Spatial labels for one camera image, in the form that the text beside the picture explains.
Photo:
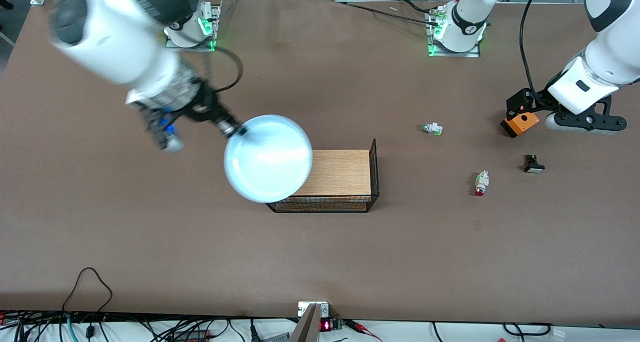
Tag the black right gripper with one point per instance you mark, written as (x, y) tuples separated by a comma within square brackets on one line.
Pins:
[(205, 105)]

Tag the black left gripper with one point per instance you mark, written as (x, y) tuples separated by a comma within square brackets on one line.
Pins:
[(522, 102)]

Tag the light blue round plate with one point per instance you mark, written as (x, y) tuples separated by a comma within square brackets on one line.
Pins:
[(267, 160)]

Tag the red push button switch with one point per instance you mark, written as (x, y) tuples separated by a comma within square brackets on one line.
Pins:
[(482, 182)]

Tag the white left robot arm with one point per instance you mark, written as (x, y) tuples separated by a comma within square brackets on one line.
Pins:
[(610, 67)]

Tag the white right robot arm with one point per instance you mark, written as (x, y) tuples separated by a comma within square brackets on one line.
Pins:
[(115, 37)]

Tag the red digit display module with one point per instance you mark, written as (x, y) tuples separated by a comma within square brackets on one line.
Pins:
[(331, 325)]

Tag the orange button enclosure box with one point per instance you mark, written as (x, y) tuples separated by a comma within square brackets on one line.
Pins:
[(522, 124)]

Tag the black push button switch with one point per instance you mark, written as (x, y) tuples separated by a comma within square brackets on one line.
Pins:
[(533, 165)]

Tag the green push button switch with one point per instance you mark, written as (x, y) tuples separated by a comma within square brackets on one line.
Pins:
[(432, 129)]

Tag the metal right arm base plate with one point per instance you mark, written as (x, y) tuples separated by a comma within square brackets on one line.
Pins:
[(212, 32)]

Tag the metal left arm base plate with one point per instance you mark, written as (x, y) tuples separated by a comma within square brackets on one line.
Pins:
[(432, 42)]

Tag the grey camera stand post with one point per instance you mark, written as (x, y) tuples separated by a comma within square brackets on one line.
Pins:
[(306, 327)]

